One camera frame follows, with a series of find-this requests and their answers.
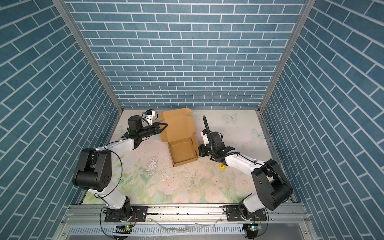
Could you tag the brown cardboard paper box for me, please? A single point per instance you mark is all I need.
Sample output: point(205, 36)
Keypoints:
point(180, 134)

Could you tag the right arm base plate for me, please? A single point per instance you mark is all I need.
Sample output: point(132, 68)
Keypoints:
point(236, 213)

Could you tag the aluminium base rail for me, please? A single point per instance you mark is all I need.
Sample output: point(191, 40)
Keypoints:
point(289, 221)

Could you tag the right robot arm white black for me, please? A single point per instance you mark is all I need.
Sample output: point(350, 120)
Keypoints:
point(272, 186)

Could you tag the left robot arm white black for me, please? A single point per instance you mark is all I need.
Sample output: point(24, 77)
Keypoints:
point(93, 172)

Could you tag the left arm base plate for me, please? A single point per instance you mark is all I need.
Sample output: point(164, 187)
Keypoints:
point(131, 214)

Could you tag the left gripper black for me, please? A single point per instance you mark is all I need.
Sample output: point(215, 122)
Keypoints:
point(155, 129)

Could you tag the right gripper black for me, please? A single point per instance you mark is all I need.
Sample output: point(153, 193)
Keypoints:
point(201, 149)

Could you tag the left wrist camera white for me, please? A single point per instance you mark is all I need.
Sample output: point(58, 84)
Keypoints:
point(150, 114)

